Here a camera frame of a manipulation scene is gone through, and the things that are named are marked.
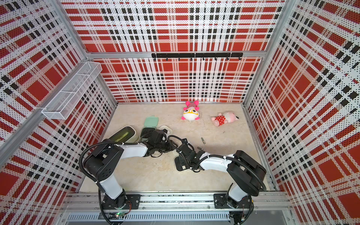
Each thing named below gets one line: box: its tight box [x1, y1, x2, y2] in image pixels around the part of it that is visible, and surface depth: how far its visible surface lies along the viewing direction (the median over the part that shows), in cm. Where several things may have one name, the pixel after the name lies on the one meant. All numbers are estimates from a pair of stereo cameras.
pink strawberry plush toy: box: [211, 111, 240, 127], surface depth 105 cm
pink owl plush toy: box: [180, 100, 200, 121], surface depth 109 cm
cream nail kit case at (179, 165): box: [174, 155, 191, 173], surface depth 86 cm
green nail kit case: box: [141, 114, 159, 132], surface depth 113 cm
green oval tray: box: [109, 125, 136, 143], surface depth 97 cm
